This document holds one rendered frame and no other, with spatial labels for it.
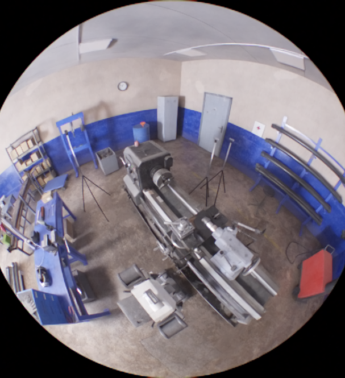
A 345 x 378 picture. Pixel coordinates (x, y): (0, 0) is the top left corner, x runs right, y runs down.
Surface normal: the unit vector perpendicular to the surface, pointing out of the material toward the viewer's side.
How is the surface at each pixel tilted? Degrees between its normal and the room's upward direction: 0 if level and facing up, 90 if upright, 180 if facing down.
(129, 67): 90
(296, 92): 90
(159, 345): 0
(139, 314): 0
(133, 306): 0
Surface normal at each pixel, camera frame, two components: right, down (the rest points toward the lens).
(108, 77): 0.58, 0.59
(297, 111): -0.81, 0.40
